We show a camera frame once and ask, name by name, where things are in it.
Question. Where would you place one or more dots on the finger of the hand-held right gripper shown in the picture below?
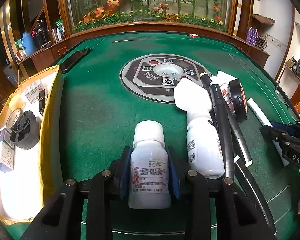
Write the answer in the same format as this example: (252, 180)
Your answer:
(272, 132)
(282, 125)

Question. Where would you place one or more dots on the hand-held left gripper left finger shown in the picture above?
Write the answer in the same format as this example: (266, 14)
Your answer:
(125, 170)

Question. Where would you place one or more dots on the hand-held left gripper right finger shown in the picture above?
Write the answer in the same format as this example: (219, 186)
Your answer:
(174, 175)

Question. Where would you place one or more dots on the white tube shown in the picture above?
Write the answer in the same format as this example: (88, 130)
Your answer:
(258, 112)

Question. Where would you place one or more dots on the white capped bottle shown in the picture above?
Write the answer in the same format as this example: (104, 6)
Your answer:
(150, 155)

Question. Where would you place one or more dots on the white square box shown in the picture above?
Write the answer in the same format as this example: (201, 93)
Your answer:
(223, 76)

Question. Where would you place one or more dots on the yellow cardboard box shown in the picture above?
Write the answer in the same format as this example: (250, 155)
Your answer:
(52, 120)

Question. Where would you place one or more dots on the black gold-trimmed tube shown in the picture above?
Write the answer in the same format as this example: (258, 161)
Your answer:
(42, 102)

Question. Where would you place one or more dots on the black tape roll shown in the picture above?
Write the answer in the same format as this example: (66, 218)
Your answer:
(240, 110)

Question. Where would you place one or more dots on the large white spray bottle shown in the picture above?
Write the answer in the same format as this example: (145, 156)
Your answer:
(202, 142)

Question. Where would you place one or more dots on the black thick wand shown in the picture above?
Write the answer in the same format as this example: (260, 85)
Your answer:
(223, 135)

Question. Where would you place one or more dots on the black curved bar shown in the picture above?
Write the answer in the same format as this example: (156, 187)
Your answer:
(255, 187)

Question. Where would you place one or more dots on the round table control panel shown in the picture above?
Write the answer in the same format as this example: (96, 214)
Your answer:
(145, 80)

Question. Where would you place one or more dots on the purple can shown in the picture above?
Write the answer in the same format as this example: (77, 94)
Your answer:
(250, 35)
(256, 37)

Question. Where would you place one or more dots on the black round ribbed object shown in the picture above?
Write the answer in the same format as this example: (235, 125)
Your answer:
(27, 137)

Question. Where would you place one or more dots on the white labelled carton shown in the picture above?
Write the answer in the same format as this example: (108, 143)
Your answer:
(33, 90)

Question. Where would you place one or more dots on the black phone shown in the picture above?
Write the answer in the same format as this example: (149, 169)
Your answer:
(75, 58)

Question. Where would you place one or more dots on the blue white small box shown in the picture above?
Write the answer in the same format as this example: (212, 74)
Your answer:
(3, 155)

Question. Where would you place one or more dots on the white tape roll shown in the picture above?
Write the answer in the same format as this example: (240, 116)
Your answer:
(13, 115)

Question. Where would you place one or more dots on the red patterned small roll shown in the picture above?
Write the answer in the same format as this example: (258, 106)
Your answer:
(193, 35)

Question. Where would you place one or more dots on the steel flask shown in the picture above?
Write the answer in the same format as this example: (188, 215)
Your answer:
(54, 35)

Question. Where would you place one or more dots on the green white bottle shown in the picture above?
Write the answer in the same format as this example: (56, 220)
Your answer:
(60, 30)

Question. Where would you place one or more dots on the red white tin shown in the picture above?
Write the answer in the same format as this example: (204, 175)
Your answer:
(20, 55)

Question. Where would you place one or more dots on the black thermos kettle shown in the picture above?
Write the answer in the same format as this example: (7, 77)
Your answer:
(41, 36)

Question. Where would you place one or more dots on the blue thermos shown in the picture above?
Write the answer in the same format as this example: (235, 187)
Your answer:
(28, 45)

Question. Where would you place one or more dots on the wall rack with tools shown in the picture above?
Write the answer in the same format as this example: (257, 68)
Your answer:
(295, 66)

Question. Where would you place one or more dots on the wooden wall shelf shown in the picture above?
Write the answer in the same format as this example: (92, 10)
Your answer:
(262, 18)

